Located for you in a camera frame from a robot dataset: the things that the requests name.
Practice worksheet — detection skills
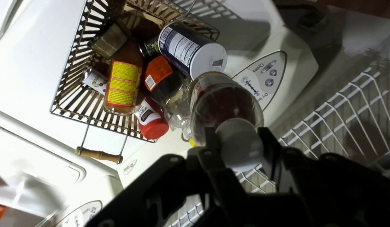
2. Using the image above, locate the yellow label brown bottle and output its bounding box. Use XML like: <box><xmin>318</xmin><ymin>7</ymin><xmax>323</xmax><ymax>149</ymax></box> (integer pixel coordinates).
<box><xmin>102</xmin><ymin>40</ymin><xmax>145</xmax><ymax>116</ymax></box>

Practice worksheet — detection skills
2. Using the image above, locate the red cap bottle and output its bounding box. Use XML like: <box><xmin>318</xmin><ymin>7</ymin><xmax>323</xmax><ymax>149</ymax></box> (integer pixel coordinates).
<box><xmin>133</xmin><ymin>98</ymin><xmax>170</xmax><ymax>142</ymax></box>

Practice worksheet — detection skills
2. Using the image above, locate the brown liquid bottle white cap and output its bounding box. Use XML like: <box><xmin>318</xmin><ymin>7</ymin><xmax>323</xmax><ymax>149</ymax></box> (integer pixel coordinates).
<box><xmin>188</xmin><ymin>71</ymin><xmax>265</xmax><ymax>169</ymax></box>

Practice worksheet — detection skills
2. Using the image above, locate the blue white labelled can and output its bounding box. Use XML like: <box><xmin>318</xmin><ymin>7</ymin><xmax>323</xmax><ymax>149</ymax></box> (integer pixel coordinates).
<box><xmin>156</xmin><ymin>22</ymin><xmax>228</xmax><ymax>81</ymax></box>

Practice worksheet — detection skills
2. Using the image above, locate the small fruit print can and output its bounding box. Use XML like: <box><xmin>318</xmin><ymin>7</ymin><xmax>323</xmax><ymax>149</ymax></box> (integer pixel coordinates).
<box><xmin>80</xmin><ymin>69</ymin><xmax>108</xmax><ymax>96</ymax></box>

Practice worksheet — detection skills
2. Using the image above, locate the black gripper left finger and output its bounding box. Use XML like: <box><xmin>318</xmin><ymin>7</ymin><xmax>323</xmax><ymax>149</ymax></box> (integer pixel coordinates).
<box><xmin>86</xmin><ymin>128</ymin><xmax>255</xmax><ymax>227</ymax></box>

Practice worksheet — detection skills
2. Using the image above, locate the orange cap dark bottle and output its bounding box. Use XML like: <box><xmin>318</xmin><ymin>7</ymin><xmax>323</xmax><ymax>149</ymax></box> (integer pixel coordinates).
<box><xmin>142</xmin><ymin>55</ymin><xmax>184</xmax><ymax>108</ymax></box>

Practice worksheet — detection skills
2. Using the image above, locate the white wire wall shelf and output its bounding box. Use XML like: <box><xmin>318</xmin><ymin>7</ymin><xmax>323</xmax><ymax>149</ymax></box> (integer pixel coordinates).
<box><xmin>168</xmin><ymin>62</ymin><xmax>390</xmax><ymax>227</ymax></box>

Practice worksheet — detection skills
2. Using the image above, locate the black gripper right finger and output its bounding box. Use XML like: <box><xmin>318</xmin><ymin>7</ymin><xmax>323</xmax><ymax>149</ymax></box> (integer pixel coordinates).
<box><xmin>256</xmin><ymin>127</ymin><xmax>390</xmax><ymax>227</ymax></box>

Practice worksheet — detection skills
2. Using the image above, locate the wire basket with wooden handle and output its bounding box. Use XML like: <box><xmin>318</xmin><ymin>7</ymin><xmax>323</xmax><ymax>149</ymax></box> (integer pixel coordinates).
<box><xmin>49</xmin><ymin>0</ymin><xmax>222</xmax><ymax>166</ymax></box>

